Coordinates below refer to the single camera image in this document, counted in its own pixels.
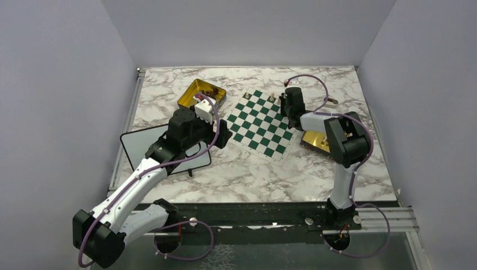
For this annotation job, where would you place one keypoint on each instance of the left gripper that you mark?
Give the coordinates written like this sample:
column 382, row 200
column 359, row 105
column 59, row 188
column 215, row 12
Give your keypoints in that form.
column 224, row 134

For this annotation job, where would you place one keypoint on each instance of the beige stapler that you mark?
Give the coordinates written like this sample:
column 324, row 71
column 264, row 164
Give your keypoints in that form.
column 331, row 102

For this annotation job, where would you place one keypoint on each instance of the aluminium rail right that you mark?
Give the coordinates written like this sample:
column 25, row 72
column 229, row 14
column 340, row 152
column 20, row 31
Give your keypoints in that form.
column 371, row 220

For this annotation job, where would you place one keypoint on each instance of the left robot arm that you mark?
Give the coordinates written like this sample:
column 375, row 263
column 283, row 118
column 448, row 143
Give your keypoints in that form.
column 102, row 233

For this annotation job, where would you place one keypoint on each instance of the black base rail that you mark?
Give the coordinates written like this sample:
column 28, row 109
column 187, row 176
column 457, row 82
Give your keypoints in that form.
column 261, row 223

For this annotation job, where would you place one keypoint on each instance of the gold tin with light pieces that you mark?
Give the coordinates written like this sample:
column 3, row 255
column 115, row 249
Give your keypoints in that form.
column 316, row 142

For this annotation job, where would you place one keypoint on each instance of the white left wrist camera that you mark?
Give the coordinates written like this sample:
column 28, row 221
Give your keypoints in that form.
column 204, row 111

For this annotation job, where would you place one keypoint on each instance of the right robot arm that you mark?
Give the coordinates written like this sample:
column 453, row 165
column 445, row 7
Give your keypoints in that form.
column 349, row 143

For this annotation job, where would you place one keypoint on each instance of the green white chess board mat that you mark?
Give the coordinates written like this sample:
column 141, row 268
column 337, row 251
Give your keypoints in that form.
column 259, row 132

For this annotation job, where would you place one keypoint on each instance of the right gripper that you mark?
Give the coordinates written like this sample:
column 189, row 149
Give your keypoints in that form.
column 283, row 100

